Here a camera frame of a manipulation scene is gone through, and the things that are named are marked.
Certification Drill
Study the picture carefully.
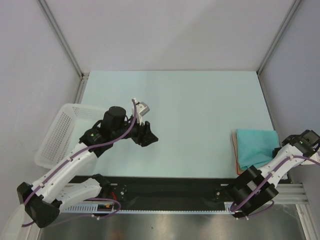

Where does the aluminium corner post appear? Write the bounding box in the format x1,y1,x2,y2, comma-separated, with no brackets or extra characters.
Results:
36,0,90,104
256,0,303,76

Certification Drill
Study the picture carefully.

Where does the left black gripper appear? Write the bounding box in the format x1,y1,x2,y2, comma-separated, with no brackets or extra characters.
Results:
112,114,158,147

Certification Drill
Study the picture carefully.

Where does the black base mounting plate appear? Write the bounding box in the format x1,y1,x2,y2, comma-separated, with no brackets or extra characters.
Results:
67,175,241,212

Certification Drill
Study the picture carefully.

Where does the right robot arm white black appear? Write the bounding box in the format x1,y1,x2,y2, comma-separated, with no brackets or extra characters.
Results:
225,129,320,220

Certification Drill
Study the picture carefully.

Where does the right aluminium corner post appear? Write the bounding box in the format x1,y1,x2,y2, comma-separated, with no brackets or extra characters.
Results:
256,0,303,76

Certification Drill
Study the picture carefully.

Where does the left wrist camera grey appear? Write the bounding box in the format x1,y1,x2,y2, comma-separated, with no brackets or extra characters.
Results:
132,98,150,125

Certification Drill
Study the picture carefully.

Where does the folded beige t shirt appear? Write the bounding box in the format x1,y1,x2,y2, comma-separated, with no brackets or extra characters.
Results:
231,131,239,162

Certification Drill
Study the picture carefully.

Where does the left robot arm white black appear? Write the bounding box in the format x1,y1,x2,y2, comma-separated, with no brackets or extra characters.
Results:
17,99,159,228

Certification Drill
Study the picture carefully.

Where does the left aluminium corner post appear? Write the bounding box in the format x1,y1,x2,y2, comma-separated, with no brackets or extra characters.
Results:
36,0,90,104

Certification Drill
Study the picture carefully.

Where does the teal green t shirt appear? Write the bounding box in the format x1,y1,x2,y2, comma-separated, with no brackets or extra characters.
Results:
235,128,280,170

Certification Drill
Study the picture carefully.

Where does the white slotted cable duct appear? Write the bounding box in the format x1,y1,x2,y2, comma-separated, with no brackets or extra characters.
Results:
61,202,234,215

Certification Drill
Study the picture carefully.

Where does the white plastic laundry basket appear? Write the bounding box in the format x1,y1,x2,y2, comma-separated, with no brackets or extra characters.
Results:
34,103,107,169

